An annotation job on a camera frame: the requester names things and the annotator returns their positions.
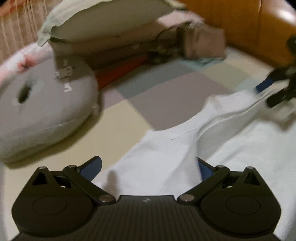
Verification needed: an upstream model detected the white printed sweatshirt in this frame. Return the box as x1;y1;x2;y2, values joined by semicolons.
93;91;295;240

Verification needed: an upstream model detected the wooden headboard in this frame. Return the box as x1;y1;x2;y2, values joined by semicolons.
184;0;295;66

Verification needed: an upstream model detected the grey donut cushion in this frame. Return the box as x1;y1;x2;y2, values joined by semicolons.
1;56;98;164

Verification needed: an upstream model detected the pink leather handbag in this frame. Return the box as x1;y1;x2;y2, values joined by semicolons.
155;21;226;60

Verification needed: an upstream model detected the red folded cloth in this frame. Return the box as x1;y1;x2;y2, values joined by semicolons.
95;54;147;90

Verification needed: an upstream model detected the pink floral folded quilt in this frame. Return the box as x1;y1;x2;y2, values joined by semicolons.
0;10;206;82

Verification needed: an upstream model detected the striped green white pillow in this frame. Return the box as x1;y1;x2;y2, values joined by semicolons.
37;0;186;46

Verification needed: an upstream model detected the patterned beige curtain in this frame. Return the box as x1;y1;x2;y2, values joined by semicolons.
1;0;61;63

